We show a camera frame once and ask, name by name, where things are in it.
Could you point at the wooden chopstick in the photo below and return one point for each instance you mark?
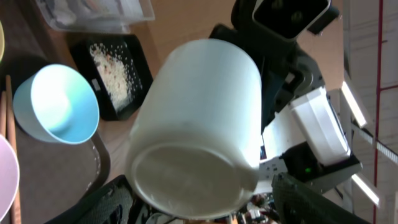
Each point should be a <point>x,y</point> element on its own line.
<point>3,114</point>
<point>11,137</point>

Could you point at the clear plastic bin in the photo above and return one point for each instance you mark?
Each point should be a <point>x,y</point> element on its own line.
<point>95,16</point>

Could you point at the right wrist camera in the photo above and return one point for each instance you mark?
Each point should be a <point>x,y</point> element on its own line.
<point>288,18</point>

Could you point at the spilled rice food waste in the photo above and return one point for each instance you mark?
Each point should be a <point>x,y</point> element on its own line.
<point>118,73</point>

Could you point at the small white cup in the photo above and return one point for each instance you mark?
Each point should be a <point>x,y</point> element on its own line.
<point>194,148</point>

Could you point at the yellow round plate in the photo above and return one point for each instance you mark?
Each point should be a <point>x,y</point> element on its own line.
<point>2,42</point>

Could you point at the light blue bowl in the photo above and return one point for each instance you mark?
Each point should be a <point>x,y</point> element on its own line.
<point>57,105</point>

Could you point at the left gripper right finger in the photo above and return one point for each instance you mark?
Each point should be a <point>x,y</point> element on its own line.
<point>296,203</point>

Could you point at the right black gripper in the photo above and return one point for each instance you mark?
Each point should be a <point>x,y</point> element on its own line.
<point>286,70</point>

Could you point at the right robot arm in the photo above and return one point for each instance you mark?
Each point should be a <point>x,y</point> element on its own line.
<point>324,159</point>

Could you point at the black waste tray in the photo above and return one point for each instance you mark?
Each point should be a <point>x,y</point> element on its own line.
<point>80,53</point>

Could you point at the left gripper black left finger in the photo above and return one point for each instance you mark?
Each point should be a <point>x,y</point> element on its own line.
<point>110,204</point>

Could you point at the white bowl with food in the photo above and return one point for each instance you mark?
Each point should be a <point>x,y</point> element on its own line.
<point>10,175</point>

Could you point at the dark brown serving tray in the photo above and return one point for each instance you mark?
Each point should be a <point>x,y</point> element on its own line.
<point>54,177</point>

